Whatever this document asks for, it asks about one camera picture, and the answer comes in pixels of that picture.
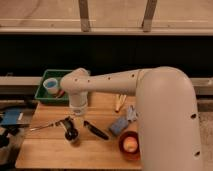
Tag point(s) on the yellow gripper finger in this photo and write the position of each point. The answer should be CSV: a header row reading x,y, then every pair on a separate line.
x,y
67,124
120,100

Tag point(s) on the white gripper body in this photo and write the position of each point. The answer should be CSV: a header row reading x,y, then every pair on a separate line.
x,y
79,110

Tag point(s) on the black dish brush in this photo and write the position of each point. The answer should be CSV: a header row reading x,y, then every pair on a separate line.
x,y
95,130

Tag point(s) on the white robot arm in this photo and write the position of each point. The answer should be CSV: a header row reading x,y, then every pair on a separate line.
x,y
168,121

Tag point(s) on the small metal cup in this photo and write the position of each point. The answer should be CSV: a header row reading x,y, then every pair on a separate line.
x,y
72,135

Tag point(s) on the translucent blue plastic cup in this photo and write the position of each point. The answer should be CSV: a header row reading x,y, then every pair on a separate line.
x,y
51,86

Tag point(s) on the metal fork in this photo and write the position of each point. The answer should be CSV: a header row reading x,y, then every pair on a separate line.
x,y
54,124

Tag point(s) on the orange carrot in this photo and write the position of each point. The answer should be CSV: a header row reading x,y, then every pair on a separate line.
x,y
60,94

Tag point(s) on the grey crumpled cloth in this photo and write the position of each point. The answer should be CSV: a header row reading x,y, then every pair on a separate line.
x,y
131,114

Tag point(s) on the blue sponge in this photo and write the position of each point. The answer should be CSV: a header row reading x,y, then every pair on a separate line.
x,y
118,126

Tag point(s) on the green plastic tray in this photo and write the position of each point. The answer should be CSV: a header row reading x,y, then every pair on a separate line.
x,y
41,94

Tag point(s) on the yellow fruit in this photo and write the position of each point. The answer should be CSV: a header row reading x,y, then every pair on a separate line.
x,y
130,144

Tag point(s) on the blue box on floor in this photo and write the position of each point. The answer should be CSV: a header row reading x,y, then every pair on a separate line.
x,y
12,117

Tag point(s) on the red bowl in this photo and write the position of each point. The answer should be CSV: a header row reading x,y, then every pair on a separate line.
x,y
126,155

